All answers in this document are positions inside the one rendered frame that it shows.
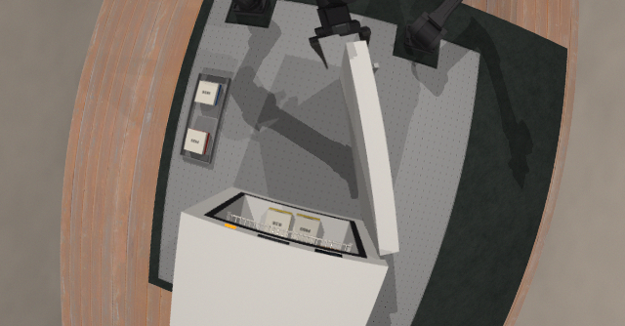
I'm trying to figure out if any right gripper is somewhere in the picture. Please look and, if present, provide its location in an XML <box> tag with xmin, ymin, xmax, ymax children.
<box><xmin>309</xmin><ymin>5</ymin><xmax>371</xmax><ymax>69</ymax></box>

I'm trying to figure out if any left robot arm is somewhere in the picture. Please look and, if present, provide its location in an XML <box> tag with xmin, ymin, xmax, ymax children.
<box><xmin>404</xmin><ymin>0</ymin><xmax>463</xmax><ymax>53</ymax></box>

